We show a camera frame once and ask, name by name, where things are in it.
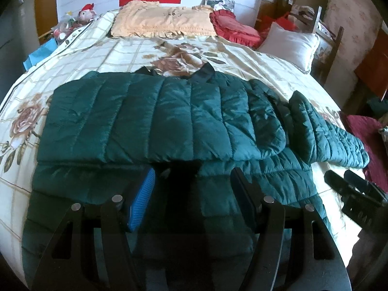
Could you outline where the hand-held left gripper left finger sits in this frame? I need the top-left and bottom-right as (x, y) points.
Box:
(30, 167), (156, 291)

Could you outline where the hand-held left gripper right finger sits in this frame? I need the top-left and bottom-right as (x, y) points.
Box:
(230, 167), (352, 291)

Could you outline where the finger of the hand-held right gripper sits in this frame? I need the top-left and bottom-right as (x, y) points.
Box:
(344, 170), (388, 202)
(324, 170), (352, 202)

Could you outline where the dark green puffer jacket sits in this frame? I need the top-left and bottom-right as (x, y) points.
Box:
(22, 64), (370, 282)

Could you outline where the dark red cloth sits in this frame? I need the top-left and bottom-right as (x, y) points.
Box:
(342, 113), (388, 194)

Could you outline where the bed with floral sheet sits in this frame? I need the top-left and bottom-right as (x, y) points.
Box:
(0, 6), (364, 282)

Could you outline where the white pillow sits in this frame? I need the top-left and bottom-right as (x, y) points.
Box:
(257, 22), (321, 74)

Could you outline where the wooden chair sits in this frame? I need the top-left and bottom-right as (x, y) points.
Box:
(273, 0), (345, 87)

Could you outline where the checked folded quilt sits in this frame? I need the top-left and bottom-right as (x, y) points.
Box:
(57, 10), (120, 56)

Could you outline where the red frilled cushion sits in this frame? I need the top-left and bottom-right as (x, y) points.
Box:
(209, 10), (263, 47)

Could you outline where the blue paper bag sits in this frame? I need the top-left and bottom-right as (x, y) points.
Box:
(24, 41), (58, 71)

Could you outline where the yellow frilled pillow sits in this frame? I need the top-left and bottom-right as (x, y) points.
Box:
(110, 0), (217, 38)

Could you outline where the plush toy with red hat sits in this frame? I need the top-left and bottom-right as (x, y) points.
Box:
(77, 3), (98, 23)

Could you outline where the framed photo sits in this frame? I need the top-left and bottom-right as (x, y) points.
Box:
(202, 0), (236, 13)

